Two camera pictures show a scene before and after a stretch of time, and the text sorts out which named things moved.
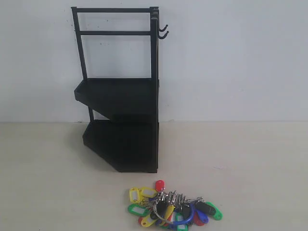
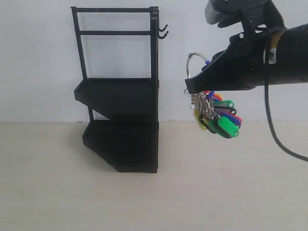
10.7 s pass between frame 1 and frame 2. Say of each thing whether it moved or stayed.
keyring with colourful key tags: moved
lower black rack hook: stayed
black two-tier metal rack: stayed
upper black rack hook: stayed
